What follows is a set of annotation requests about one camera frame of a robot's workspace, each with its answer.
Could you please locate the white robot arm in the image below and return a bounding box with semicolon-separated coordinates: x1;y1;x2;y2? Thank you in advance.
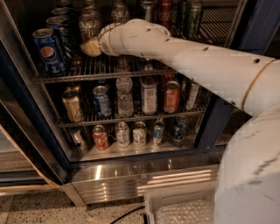
80;19;280;224

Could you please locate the blue Pepsi can bottom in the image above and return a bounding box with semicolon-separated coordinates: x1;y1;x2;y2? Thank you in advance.
171;116;187;140

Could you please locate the silver can bottom left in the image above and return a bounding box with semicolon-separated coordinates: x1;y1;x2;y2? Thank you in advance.
69;127;87;151

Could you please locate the red can middle shelf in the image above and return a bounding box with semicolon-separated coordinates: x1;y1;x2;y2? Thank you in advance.
164;80;180;114

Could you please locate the red Coca-Cola can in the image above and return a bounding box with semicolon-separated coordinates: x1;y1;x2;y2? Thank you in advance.
156;0;173;29

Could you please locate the middle wire shelf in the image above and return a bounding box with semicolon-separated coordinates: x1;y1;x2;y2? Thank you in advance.
58;69;213;129

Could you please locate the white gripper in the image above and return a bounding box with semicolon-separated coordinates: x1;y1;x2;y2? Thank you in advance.
80;23;122;57

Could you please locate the silver slim can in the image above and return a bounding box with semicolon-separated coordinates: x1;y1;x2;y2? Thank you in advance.
185;82;200;110

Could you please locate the white can bottom shelf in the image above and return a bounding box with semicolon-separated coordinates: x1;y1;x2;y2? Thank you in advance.
115;122;130;148

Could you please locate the open fridge door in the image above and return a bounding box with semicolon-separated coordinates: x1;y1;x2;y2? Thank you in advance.
0;43;66;195

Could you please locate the white plastic bin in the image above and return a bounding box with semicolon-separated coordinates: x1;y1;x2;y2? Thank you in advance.
144;181;216;224

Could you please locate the blue can middle shelf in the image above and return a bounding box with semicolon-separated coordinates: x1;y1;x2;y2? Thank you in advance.
93;86;112;119

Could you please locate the white green can bottom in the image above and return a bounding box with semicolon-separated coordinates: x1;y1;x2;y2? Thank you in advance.
132;122;147;147

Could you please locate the Red Bull can top shelf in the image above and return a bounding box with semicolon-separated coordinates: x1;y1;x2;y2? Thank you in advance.
139;0;153;22

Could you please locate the black cable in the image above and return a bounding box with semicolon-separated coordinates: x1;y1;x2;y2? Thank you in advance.
108;205;146;224

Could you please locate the front green can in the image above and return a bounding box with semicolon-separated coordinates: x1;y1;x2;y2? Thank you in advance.
183;0;203;39

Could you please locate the Red Bull can bottom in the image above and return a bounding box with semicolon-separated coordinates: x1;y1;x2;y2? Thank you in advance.
152;120;165;146

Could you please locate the blue pepsi can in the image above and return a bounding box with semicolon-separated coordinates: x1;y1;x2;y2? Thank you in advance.
52;8;74;33
171;116;187;140
45;16;74;58
32;28;67;76

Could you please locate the rear green can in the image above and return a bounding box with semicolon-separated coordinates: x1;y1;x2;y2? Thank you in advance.
176;0;188;28

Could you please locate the white label bottle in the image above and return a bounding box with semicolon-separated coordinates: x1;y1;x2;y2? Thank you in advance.
140;75;158;115

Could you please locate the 7up can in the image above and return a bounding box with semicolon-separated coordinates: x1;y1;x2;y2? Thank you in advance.
111;4;130;24
79;14;101;41
82;5;101;18

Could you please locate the gold can middle shelf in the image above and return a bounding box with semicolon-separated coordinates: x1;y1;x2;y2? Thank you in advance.
62;90;84;123

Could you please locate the stainless steel fridge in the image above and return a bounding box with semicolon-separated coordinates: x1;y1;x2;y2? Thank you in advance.
0;0;279;206

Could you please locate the front blue Pepsi can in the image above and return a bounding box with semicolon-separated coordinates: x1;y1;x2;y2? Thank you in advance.
32;28;67;76

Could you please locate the clear water bottle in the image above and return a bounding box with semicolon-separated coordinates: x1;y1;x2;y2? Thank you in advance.
115;56;134;118

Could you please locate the wire shelf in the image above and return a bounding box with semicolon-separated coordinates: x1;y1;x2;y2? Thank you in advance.
58;69;213;129
38;4;237;83

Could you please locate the red can bottom shelf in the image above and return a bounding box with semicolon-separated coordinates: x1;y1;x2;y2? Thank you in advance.
92;125;109;151

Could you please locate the top wire shelf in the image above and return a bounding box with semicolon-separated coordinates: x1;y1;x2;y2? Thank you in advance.
38;4;237;83

